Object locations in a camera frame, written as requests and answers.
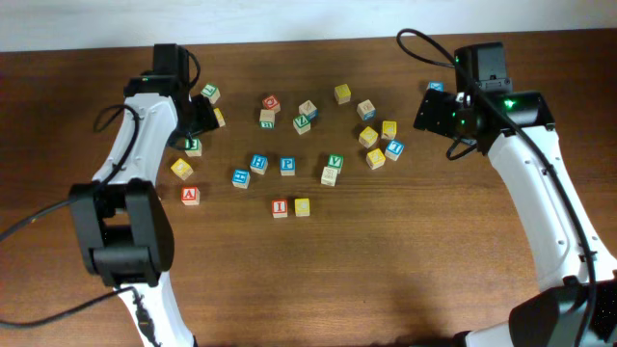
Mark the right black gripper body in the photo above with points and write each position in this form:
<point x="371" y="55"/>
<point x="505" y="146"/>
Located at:
<point x="443" y="115"/>

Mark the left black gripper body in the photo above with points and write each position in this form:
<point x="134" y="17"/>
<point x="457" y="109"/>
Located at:
<point x="202" y="117"/>

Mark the green letter R block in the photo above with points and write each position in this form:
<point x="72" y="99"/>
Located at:
<point x="193" y="147"/>

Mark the red letter A block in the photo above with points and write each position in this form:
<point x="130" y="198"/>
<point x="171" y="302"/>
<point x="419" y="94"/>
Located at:
<point x="190" y="196"/>

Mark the red letter I block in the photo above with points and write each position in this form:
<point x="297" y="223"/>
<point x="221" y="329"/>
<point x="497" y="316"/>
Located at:
<point x="279" y="208"/>

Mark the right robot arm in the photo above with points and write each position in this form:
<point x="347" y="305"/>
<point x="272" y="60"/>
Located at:
<point x="576" y="273"/>

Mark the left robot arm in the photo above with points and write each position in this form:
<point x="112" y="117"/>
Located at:
<point x="123" y="232"/>

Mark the yellow block right pair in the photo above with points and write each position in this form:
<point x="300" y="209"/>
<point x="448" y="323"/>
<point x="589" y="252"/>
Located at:
<point x="219" y="117"/>

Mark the green letter L block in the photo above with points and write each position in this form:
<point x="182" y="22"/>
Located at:
<point x="211" y="92"/>

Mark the blue letter X block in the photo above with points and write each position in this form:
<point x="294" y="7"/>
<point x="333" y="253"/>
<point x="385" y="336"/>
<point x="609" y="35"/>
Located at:
<point x="434" y="85"/>

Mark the blue letter I block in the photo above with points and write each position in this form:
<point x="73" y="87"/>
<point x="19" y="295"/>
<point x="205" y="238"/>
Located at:
<point x="394" y="149"/>

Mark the green side wooden block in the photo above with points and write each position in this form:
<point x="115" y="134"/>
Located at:
<point x="267" y="119"/>

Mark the red letter C block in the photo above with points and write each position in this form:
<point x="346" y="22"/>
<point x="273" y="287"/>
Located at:
<point x="271" y="103"/>

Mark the blue block lower left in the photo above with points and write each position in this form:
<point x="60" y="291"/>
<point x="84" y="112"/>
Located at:
<point x="241" y="179"/>

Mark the blue letter H block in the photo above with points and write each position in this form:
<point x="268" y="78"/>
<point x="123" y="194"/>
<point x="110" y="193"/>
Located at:
<point x="259" y="164"/>

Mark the blue letter P block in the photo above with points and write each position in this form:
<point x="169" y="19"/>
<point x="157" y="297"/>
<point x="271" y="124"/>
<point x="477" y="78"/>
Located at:
<point x="287" y="166"/>

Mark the green letter Z block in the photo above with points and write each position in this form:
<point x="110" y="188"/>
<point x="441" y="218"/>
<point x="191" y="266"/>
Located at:
<point x="301" y="124"/>

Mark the green letter V block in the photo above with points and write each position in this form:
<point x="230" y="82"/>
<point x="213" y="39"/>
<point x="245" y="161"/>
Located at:
<point x="335" y="161"/>

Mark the plain carved wooden block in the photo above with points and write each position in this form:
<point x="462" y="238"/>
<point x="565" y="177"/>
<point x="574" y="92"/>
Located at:
<point x="329" y="176"/>

